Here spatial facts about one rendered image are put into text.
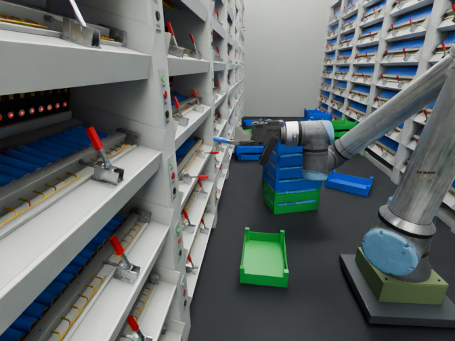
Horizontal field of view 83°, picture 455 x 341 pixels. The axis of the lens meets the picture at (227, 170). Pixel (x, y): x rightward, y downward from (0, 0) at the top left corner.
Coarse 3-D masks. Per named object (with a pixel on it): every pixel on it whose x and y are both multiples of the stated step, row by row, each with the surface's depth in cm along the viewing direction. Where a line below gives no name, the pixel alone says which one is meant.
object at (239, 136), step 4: (236, 132) 94; (240, 132) 94; (236, 136) 94; (240, 136) 94; (244, 136) 94; (248, 136) 94; (228, 140) 97; (232, 140) 96; (236, 140) 95; (240, 140) 94; (244, 140) 95; (248, 140) 94; (232, 144) 96; (236, 144) 95
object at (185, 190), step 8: (192, 136) 129; (200, 136) 128; (208, 136) 128; (208, 144) 130; (192, 160) 107; (200, 160) 109; (192, 168) 100; (200, 168) 102; (184, 184) 87; (192, 184) 89; (184, 192) 82; (184, 200) 80
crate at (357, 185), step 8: (328, 176) 203; (336, 176) 210; (344, 176) 206; (352, 176) 203; (328, 184) 195; (336, 184) 192; (344, 184) 189; (352, 184) 200; (360, 184) 200; (368, 184) 198; (352, 192) 187; (360, 192) 184; (368, 192) 183
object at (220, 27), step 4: (212, 4) 115; (212, 8) 116; (212, 12) 116; (216, 12) 153; (212, 16) 118; (216, 16) 131; (212, 20) 121; (216, 20) 130; (216, 24) 133; (220, 24) 144; (224, 24) 171; (216, 28) 136; (220, 28) 148; (224, 28) 172; (220, 32) 152; (224, 32) 167; (224, 36) 171
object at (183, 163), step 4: (200, 140) 126; (196, 144) 119; (200, 144) 125; (192, 148) 113; (196, 148) 115; (200, 148) 120; (188, 152) 107; (192, 152) 108; (188, 156) 103; (196, 156) 110; (184, 160) 99; (188, 160) 102; (180, 164) 94; (184, 164) 95; (180, 168) 91; (184, 168) 95; (188, 168) 97; (180, 172) 91
